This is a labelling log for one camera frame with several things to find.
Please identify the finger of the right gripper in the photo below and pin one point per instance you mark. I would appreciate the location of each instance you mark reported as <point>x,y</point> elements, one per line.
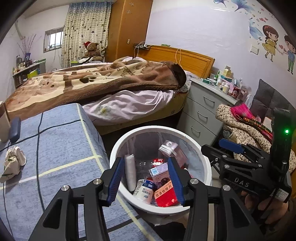
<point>229,145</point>

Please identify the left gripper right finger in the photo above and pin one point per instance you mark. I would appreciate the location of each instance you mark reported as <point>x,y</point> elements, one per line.
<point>232,220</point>

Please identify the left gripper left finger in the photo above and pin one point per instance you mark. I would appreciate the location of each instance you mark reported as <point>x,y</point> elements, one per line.
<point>60,219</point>

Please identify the orange red box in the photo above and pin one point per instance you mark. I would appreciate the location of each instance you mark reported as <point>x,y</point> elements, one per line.
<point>165,196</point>

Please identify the purple milk carton box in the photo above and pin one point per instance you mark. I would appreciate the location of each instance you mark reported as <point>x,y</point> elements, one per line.
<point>160,175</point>

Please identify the paper bag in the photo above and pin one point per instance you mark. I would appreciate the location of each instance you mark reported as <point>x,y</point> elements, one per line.
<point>15,159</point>

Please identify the red drink can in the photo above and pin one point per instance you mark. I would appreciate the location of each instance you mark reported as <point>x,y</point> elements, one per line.
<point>157,162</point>

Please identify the white towel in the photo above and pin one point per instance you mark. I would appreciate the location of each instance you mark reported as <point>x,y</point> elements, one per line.
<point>130,172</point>

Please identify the white trash bin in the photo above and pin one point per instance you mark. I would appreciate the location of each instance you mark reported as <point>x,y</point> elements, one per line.
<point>144,143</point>

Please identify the right hand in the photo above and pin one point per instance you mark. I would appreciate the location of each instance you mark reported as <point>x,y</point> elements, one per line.
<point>277,208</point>

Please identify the floral quilted clothes pile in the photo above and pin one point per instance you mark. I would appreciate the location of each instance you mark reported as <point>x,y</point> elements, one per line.
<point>239,132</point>

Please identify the grey drawer nightstand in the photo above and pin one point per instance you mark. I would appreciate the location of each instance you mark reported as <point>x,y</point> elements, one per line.
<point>198,117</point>

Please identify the dark grey chair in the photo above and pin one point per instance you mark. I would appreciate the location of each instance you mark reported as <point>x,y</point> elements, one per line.
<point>266,99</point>

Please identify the bottles on nightstand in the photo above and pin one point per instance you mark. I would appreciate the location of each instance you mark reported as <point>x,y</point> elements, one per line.
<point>228,84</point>

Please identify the blue checked table cloth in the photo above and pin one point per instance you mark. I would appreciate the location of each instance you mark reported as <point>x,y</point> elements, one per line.
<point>62,147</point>

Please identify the wooden bed headboard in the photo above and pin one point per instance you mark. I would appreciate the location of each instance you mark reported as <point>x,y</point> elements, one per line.
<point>193,62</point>

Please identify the dark blue glasses case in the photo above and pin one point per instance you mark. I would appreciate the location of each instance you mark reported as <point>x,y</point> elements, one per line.
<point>15,130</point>

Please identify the beige brown tumbler cup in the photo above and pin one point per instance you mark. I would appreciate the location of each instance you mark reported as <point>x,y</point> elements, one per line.
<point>4,123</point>

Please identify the pink bed sheet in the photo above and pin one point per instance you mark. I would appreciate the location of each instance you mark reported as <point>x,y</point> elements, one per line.
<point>126,106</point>

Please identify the brown bear pattern blanket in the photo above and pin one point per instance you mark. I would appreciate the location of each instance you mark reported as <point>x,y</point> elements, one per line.
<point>85,83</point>

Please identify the cluttered side desk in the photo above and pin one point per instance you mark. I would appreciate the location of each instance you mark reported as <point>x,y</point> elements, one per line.
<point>23,74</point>

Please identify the wooden wardrobe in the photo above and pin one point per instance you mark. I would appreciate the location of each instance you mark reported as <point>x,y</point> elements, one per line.
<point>127,27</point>

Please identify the teddy bear red hat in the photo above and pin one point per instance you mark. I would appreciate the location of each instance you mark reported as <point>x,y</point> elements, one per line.
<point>92,51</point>

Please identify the vase with purple branches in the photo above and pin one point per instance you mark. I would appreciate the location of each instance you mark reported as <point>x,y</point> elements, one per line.
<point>26,46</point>

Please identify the window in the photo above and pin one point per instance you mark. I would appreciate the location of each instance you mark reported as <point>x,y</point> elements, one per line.
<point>53,39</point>

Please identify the patterned curtain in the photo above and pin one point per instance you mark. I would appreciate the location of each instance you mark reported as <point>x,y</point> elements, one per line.
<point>85,22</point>

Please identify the cartoon girl wall sticker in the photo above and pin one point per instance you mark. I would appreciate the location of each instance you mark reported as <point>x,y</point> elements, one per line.
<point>267,41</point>

